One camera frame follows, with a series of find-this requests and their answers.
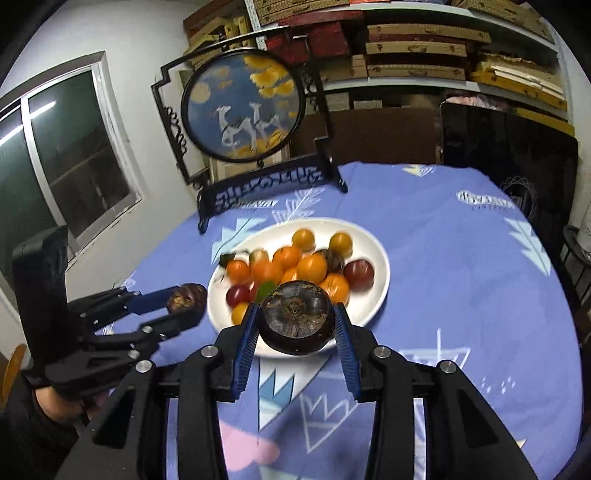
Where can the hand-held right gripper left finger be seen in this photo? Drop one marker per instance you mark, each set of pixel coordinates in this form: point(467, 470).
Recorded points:
point(244, 355)

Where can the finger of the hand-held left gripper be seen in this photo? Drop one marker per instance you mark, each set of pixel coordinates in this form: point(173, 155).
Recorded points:
point(175, 323)
point(150, 301)

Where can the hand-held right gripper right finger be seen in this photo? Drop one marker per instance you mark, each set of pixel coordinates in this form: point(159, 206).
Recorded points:
point(348, 357)

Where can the white oval plate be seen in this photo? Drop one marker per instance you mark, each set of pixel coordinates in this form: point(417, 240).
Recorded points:
point(369, 304)

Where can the small tangerine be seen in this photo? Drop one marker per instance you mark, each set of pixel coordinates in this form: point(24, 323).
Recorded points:
point(287, 257)
point(340, 244)
point(238, 271)
point(239, 313)
point(303, 240)

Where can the large dark red tomato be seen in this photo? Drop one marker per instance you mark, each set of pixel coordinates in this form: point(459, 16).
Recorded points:
point(359, 274)

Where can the tangerine with dark leaf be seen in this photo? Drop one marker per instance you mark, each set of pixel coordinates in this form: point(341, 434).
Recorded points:
point(267, 272)

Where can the large orange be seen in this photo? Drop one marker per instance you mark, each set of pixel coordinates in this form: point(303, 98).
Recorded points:
point(312, 268)

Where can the person's left forearm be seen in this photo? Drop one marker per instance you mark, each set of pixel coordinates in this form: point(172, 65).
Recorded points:
point(32, 443)

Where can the person's left hand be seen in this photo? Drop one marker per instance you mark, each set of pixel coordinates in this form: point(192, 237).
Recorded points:
point(60, 405)

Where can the small dark red tomato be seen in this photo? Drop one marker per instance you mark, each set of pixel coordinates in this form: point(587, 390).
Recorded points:
point(238, 295)

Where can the wooden chair back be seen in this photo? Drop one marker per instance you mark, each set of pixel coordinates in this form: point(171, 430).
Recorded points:
point(13, 374)

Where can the blue printed tablecloth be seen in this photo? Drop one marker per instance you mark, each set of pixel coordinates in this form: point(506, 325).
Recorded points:
point(438, 286)

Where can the sliding glass window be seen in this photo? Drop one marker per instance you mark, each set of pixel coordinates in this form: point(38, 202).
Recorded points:
point(78, 161)

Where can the round embroidered table screen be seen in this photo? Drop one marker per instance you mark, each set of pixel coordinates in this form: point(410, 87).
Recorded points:
point(240, 110)

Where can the brown cardboard sheet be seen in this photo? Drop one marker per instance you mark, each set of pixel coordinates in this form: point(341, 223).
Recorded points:
point(369, 136)

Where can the black metal stand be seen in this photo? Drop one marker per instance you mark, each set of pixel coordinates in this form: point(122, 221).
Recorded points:
point(572, 267)

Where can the white jar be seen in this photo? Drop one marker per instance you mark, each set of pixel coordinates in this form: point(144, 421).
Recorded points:
point(584, 240)

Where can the shelf with flat boxes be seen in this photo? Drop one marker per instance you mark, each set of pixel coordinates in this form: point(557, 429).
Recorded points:
point(415, 46)

